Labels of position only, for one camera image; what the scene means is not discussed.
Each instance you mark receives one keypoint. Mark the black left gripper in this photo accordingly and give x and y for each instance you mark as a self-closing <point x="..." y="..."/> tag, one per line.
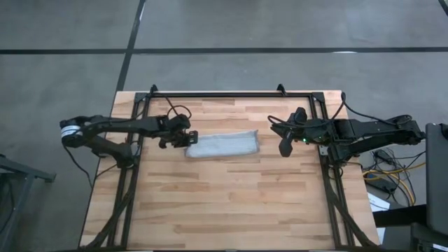
<point x="173" y="138"/>

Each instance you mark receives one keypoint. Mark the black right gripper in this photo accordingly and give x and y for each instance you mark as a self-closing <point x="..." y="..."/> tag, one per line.
<point x="315" y="133"/>

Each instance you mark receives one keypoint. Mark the white waffle weave towel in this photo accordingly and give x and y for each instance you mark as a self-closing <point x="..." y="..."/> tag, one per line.
<point x="224" y="144"/>

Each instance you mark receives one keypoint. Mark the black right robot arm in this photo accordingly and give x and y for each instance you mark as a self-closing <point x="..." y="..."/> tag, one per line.
<point x="378" y="131"/>

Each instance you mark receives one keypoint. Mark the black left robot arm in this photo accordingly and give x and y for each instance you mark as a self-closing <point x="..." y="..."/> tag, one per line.
<point x="115" y="124"/>

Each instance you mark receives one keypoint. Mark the black power brick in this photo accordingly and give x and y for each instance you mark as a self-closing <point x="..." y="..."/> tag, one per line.
<point x="383" y="185"/>

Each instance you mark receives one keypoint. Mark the white paper sheet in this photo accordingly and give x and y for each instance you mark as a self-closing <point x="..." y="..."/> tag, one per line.
<point x="378" y="203"/>

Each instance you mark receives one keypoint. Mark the black metal stand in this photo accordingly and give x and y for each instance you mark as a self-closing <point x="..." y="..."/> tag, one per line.
<point x="402" y="215"/>

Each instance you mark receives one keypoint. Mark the grey equipment case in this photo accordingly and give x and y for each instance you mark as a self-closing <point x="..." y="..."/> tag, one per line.
<point x="437" y="175"/>

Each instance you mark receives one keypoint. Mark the grey metal stand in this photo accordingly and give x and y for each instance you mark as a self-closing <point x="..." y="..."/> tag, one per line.
<point x="21" y="171"/>

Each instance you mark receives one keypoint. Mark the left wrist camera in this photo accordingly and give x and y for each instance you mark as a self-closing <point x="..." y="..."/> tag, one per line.
<point x="180" y="122"/>

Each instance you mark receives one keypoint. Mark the black metal table frame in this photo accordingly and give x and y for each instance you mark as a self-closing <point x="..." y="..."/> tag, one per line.
<point x="227" y="94"/>

